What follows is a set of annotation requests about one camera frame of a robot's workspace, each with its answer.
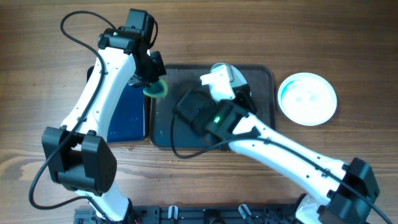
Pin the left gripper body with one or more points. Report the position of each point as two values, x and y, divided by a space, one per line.
149 71

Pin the green yellow sponge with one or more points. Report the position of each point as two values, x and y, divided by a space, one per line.
157 89

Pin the white plate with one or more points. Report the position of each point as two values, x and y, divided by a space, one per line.
236 78
307 99

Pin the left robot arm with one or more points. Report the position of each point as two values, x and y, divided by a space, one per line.
77 153

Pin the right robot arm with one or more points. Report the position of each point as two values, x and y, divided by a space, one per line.
336 192

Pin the dark brown serving tray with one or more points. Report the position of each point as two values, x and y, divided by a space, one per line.
181 78

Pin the black tray with blue water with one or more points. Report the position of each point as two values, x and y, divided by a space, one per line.
119 114

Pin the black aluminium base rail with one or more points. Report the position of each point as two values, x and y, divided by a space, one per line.
268 214

